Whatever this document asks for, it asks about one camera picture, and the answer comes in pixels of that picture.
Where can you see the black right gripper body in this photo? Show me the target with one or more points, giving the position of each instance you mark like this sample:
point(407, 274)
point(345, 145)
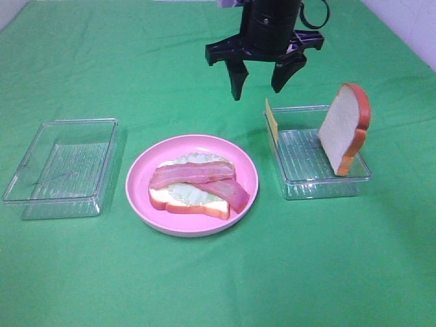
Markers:
point(267, 33)

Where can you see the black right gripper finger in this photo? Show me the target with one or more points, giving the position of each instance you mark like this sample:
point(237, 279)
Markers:
point(284, 70)
point(237, 73)

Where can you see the yellow toy cheese slice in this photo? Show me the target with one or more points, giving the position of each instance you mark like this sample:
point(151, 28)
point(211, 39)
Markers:
point(272, 123)

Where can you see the toy bacon strip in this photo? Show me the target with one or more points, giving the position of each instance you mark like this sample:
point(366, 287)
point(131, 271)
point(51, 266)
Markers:
point(191, 173)
point(229, 190)

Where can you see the toy lettuce leaf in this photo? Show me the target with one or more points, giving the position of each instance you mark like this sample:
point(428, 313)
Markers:
point(188, 194)

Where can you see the toy bread slice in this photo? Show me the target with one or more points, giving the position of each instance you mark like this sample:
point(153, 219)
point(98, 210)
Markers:
point(344, 129)
point(162, 200)

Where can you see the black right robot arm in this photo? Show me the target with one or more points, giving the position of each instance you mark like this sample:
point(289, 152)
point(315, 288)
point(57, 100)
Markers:
point(270, 31)

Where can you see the right clear plastic tray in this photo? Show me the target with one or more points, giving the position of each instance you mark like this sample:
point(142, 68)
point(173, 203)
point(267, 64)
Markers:
point(303, 169)

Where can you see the clear plastic tray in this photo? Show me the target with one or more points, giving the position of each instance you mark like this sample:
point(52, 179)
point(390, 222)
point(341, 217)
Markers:
point(66, 171)
point(303, 169)

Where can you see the pink round plate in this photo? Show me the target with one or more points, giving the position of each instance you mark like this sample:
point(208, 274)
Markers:
point(187, 225)

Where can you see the left clear plastic tray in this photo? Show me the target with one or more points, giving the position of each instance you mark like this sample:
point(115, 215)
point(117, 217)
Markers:
point(66, 171)

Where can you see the green tablecloth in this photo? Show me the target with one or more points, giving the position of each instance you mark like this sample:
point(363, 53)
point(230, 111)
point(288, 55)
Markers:
point(362, 261)

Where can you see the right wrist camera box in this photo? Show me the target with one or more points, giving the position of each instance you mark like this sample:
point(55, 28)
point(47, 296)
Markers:
point(230, 3)

